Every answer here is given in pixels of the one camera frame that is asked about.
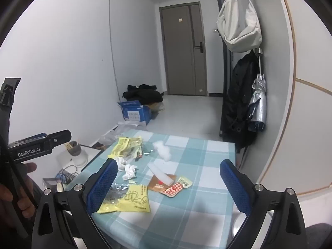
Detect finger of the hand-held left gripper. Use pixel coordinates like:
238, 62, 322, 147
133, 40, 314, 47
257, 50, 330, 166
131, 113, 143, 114
48, 130, 72, 149

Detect silver foil bag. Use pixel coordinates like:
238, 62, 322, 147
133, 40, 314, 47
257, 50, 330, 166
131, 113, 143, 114
246, 48, 267, 132

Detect black framed sliding door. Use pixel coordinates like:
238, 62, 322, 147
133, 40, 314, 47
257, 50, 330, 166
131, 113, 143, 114
213, 0, 234, 137

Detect brown paper packet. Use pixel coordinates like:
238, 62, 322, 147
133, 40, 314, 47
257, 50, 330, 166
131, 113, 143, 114
147, 174, 177, 192

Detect yellow snack wrapper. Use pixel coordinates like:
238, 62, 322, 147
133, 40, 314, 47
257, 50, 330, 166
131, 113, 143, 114
97, 184, 151, 214

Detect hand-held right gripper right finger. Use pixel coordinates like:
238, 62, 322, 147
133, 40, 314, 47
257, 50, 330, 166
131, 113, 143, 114
220, 159, 308, 249

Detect white shoulder bag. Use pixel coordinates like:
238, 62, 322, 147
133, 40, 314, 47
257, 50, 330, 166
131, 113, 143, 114
216, 0, 262, 53

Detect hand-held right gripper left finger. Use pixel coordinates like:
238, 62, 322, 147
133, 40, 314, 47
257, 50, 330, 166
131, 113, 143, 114
31, 158, 118, 249

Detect person's left hand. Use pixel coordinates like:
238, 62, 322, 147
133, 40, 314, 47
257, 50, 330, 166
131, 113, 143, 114
0, 162, 38, 222

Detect blue cardboard box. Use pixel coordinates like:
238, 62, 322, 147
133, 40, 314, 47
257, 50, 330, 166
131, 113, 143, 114
117, 100, 152, 125

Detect black clothes pile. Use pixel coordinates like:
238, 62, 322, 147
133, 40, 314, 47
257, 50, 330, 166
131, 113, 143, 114
122, 84, 164, 105

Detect yellow bread wrapper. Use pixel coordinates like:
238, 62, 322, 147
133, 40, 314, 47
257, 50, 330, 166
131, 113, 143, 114
108, 136, 144, 159

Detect white cup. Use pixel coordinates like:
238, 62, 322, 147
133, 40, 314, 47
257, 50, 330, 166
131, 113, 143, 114
67, 140, 89, 167

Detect red pill blister pack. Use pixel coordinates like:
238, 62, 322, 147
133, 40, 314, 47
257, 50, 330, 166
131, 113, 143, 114
159, 182, 184, 198

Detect black backpack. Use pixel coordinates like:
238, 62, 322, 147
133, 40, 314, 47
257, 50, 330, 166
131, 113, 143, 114
220, 50, 260, 153

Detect white foam sheet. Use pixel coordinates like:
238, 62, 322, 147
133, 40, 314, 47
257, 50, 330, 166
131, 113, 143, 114
153, 140, 173, 160

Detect grey door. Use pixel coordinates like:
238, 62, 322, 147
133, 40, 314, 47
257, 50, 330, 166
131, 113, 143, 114
159, 2, 209, 96

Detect checked teal tablecloth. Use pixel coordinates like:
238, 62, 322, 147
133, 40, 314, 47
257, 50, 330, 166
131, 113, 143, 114
66, 129, 237, 249

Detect white round container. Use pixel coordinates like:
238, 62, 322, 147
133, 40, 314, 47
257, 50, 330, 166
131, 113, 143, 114
232, 211, 251, 240

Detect grey speckled storage box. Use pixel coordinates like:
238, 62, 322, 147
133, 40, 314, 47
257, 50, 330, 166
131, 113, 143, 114
43, 178, 65, 192

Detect brown paper bag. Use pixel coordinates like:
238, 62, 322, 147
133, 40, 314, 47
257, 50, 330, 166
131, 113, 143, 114
148, 101, 165, 113

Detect tangled cables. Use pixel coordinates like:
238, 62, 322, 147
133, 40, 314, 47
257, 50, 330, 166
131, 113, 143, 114
56, 165, 79, 187

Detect black strap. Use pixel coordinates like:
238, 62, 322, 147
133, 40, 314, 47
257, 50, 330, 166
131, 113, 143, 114
0, 77, 29, 239

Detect crumpled white tissue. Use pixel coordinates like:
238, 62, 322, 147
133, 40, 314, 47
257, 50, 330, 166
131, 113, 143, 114
114, 156, 127, 172
122, 164, 138, 181

